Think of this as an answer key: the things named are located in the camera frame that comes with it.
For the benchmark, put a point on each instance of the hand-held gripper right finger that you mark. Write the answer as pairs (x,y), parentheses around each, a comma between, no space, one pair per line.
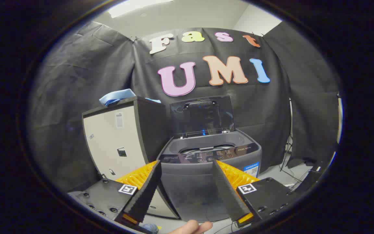
(227,195)

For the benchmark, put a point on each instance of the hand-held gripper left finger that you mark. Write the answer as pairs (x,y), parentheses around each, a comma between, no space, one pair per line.
(141,198)

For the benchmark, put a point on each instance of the grey washing machine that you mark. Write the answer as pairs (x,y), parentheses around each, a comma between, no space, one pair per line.
(190,188)

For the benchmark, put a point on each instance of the light blue shirt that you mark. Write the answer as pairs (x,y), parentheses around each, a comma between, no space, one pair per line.
(115,96)

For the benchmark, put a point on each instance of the small blue object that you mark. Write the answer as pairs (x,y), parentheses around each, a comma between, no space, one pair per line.
(150,228)

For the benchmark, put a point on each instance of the black tripod stand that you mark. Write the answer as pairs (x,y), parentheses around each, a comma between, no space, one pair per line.
(287,152)

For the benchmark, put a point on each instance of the black floor equipment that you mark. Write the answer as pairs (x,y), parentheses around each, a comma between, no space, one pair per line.
(310,180)

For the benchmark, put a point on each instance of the black backdrop cloth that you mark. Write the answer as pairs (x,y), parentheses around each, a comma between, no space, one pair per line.
(89,81)

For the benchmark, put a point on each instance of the beige cabinet with dark frame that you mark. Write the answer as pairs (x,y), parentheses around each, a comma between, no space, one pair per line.
(109,139)

